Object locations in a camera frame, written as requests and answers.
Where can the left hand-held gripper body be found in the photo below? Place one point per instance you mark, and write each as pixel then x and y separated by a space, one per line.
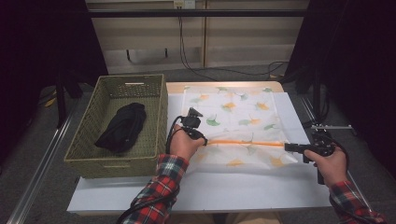
pixel 190 123

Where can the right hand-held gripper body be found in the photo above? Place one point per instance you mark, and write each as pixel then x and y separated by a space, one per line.
pixel 323 143

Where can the leaf print mesh laundry bag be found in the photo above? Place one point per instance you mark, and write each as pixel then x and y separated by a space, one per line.
pixel 239 124

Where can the black cloth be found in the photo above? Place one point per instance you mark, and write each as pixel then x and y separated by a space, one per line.
pixel 121 127

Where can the green woven basket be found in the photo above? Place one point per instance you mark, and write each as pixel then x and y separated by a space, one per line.
pixel 124 90

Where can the person's left hand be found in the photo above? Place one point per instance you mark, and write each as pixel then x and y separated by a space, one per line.
pixel 182 144

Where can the person's right hand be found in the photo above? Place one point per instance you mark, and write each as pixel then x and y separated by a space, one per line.
pixel 333 166

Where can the black stand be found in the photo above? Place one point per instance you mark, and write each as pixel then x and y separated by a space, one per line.
pixel 317 93
pixel 60 102

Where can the person's tan trouser legs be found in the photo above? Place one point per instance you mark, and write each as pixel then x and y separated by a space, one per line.
pixel 249 217

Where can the dark curtain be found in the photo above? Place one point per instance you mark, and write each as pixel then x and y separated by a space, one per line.
pixel 40 46
pixel 358 62

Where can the black horizontal bar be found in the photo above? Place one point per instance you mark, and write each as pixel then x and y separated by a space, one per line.
pixel 193 13

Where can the wall socket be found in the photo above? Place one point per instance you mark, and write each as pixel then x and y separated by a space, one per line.
pixel 184 3

